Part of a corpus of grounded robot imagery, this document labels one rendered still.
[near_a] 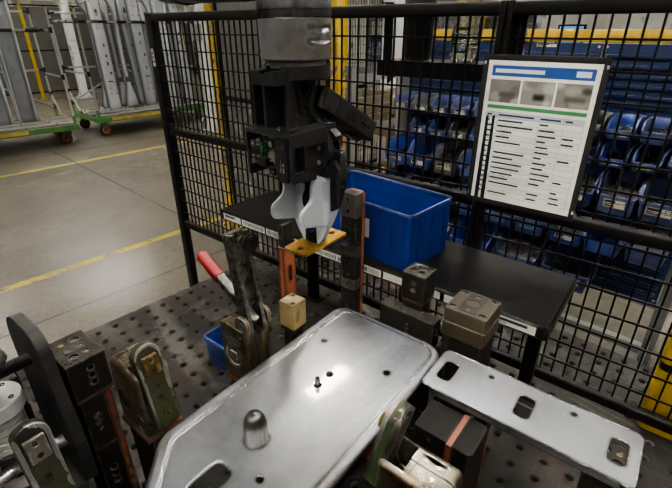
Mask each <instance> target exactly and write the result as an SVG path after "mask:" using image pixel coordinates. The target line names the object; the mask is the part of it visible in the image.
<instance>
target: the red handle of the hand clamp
mask: <svg viewBox="0 0 672 488"><path fill-rule="evenodd" d="M197 260H198V261H199V262H200V264H201V265H202V266H203V267H204V269H205V270H206V271H207V272H208V274H209V275H210V276H211V277H212V279H213V280H214V281H216V282H217V283H218V284H219V286H220V287H221V288H222V289H223V291H224V292H225V293H226V294H227V296H228V297H229V298H230V299H231V301H232V302H233V303H234V304H235V306H236V307H237V302H236V298H235V293H234V289H233V284H232V283H231V281H230V280H229V279H228V278H227V277H226V275H225V273H224V271H223V270H222V269H221V268H220V266H219V265H218V264H217V263H216V261H215V260H214V259H213V258H212V257H211V255H210V254H209V253H208V252H207V251H201V252H199V253H198V257H197ZM237 308H238V307H237ZM249 309H250V314H251V319H252V323H253V324H255V323H256V322H257V321H258V320H259V318H260V316H259V314H258V313H256V312H255V311H254V310H253V308H252V307H251V306H249Z"/></svg>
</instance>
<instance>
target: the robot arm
mask: <svg viewBox="0 0 672 488"><path fill-rule="evenodd" d="M2 1H3V0H0V2H2ZM160 1H162V2H165V3H176V4H179V5H185V6H189V5H196V4H199V3H223V2H249V1H256V8H257V18H262V19H257V22H258V34H259V46H260V58H261V59H262V60H263V61H265V62H266V63H267V64H264V65H263V69H255V70H249V72H250V83H251V94H252V104H253V115H254V125H253V126H248V127H244V129H245V139H246V148H247V158H248V168H249V173H250V174H251V173H254V172H258V171H261V170H264V169H266V173H267V174H270V175H274V176H276V180H277V181H278V182H281V183H283V190H282V193H281V195H280V196H279V197H278V198H277V199H276V200H275V201H274V202H273V203H272V205H271V215H272V217H273V218H275V219H288V218H295V219H296V222H297V225H298V227H299V230H300V231H301V233H302V235H303V237H304V239H308V234H309V233H311V231H312V229H313V228H314V227H316V228H315V231H316V243H317V244H320V243H321V242H323V240H324V239H325V238H326V236H327V235H328V233H329V231H330V229H331V227H332V225H333V223H334V221H335V218H336V216H337V213H338V209H339V208H340V207H341V204H342V200H343V197H344V194H345V190H346V187H347V180H348V173H347V166H346V161H345V154H346V151H345V150H342V145H341V140H340V137H341V134H342V135H343V136H345V137H347V138H349V139H352V140H355V141H361V140H368V141H371V139H372V136H373V133H374V131H375V128H376V125H377V122H375V121H374V120H373V119H371V118H370V117H369V116H368V115H367V114H366V113H364V112H362V111H360V110H359V109H358V108H356V107H355V106H354V105H352V104H351V103H350V102H348V101H347V100H346V99H344V98H343V97H342V96H340V95H339V94H337V93H336V92H335V91H333V90H332V89H331V88H329V87H328V86H324V85H317V84H316V79H323V78H328V77H331V63H327V62H326V61H327V60H330V59H331V58H332V27H331V18H326V17H332V10H331V8H332V7H331V0H160ZM321 17H323V18H321ZM340 132H341V133H340ZM257 138H259V141H260V153H261V156H260V157H257V161H256V162H252V156H251V146H250V140H253V139H257ZM264 154H265V155H264ZM320 173H322V177H321V176H317V174H320Z"/></svg>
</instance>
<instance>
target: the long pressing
mask: <svg viewBox="0 0 672 488"><path fill-rule="evenodd" d="M323 339H326V340H327V342H322V340H323ZM438 359H439V355H438V353H437V351H436V349H435V348H434V347H433V346H432V345H430V344H429V343H427V342H425V341H422V340H420V339H418V338H416V337H413V336H411V335H409V334H407V333H404V332H402V331H400V330H398V329H395V328H393V327H391V326H389V325H386V324H384V323H382V322H380V321H377V320H375V319H373V318H371V317H369V316H366V315H364V314H362V313H360V312H357V311H354V310H352V309H349V308H346V307H344V308H338V309H336V310H334V311H332V312H331V313H329V314H328V315H326V316H325V317H324V318H322V319H321V320H320V321H318V322H317V323H315V324H314V325H313V326H311V327H310V328H309V329H307V330H306V331H304V332H303V333H302V334H300V335H299V336H298V337H296V338H295V339H294V340H292V341H291V342H289V343H288V344H287V345H285V346H284V347H283V348H281V349H280V350H278V351H277V352H276V353H274V354H273V355H272V356H270V357H269V358H268V359H266V360H265V361H263V362H262V363H261V364H259V365H258V366H257V367H255V368H254V369H252V370H251V371H250V372H248V373H247V374H246V375H244V376H243V377H241V378H240V379H239V380H237V381H236V382H235V383H233V384H232V385H231V386H229V387H228V388H226V389H225V390H224V391H222V392H221V393H220V394H218V395H217V396H215V397H214V398H213V399H211V400H210V401H209V402H207V403H206V404H205V405H203V406H202V407H200V408H199V409H198V410H196V411H195V412H194V413H192V414H191V415H189V416H188V417H187V418H185V419H184V420H183V421H181V422H180V423H178V424H177V425H176V426H174V427H173V428H172V429H170V430H169V431H168V432H167V433H166V434H165V435H164V436H163V437H162V439H161V440H160V442H159V443H158V446H157V448H156V452H155V455H154V459H153V462H152V466H151V469H150V473H149V477H148V480H147V484H146V487H145V488H190V486H191V485H192V484H194V483H195V482H196V481H197V480H198V479H199V478H201V477H202V476H203V475H204V474H205V473H206V472H207V471H209V470H210V469H211V468H212V467H213V466H215V465H218V464H220V465H223V466H224V467H225V468H226V469H227V470H229V471H230V473H231V476H230V478H229V479H228V480H227V481H226V482H225V483H224V484H222V485H221V486H220V487H219V488H335V486H336V485H337V484H338V483H339V482H340V480H341V479H342V478H343V477H344V476H345V474H346V473H347V472H348V471H349V470H350V468H351V467H352V466H353V465H354V464H355V462H356V461H357V460H358V459H359V458H360V456H361V455H362V454H363V453H364V452H365V451H366V449H367V448H368V447H369V446H370V445H371V443H372V442H373V441H374V440H375V439H376V437H377V435H378V432H379V429H380V427H379V426H377V424H378V421H379V418H380V416H381V415H382V413H383V412H384V411H385V409H386V408H387V407H388V406H389V405H390V404H391V403H392V401H395V400H396V399H397V398H398V397H399V396H400V397H402V398H403V399H404V400H406V401H407V400H408V399H409V398H410V397H411V396H412V394H413V393H414V392H415V391H416V390H417V389H418V387H419V386H420V385H421V384H422V383H423V382H422V378H423V376H424V375H425V374H426V373H427V372H428V371H429V369H430V368H431V367H432V366H433V365H434V364H435V362H436V361H437V360H438ZM329 370H331V371H332V373H333V376H331V377H328V376H327V375H326V373H327V372H328V371H329ZM385 371H388V372H389V373H390V374H389V375H385V374H384V372H385ZM316 376H319V377H320V384H321V387H319V388H316V387H314V384H315V377H316ZM252 409H258V410H260V411H262V412H263V413H264V415H265V417H266V420H267V426H268V435H269V440H268V443H267V444H266V445H265V446H264V447H262V448H260V449H250V448H248V447H247V446H246V445H245V442H244V440H245V439H244V431H243V421H244V417H245V415H246V414H247V413H248V412H249V411H250V410H252ZM258 477H262V478H263V482H261V483H257V482H256V479H257V478H258Z"/></svg>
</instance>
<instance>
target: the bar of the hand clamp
mask: <svg viewBox="0 0 672 488"><path fill-rule="evenodd" d="M222 240H223V244H224V249H225V253H226V258H227V262H228V267H229V271H230V276H231V280H232V284H233V289H234V293H235V298H236V302H237V307H238V311H239V316H242V317H244V318H246V319H247V321H248V322H249V324H250V330H251V333H250V335H252V334H253V333H254V328H253V323H252V319H251V314H250V309H249V306H251V305H252V308H253V310H254V311H255V312H256V313H258V314H259V316H260V318H259V320H258V321H257V322H256V324H258V325H261V326H266V325H267V322H266V317H265V312H264V307H263V302H262V297H261V292H260V287H259V282H258V277H257V272H256V267H255V262H254V257H253V252H254V251H255V250H256V249H257V247H258V238H257V236H256V235H254V234H250V233H248V229H243V228H240V227H239V228H236V229H234V230H231V231H229V232H227V233H224V234H222Z"/></svg>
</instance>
